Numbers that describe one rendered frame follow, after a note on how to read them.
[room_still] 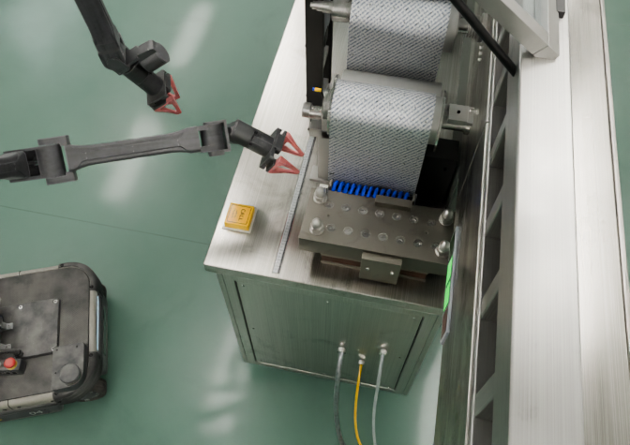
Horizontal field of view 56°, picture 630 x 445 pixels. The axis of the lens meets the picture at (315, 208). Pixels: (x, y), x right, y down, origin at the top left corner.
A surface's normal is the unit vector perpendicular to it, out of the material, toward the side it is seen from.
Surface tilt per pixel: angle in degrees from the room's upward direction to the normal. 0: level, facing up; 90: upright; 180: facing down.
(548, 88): 0
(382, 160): 90
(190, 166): 0
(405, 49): 92
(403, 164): 90
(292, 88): 0
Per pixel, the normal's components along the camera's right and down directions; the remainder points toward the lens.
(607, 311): 0.00, -0.54
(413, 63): -0.20, 0.84
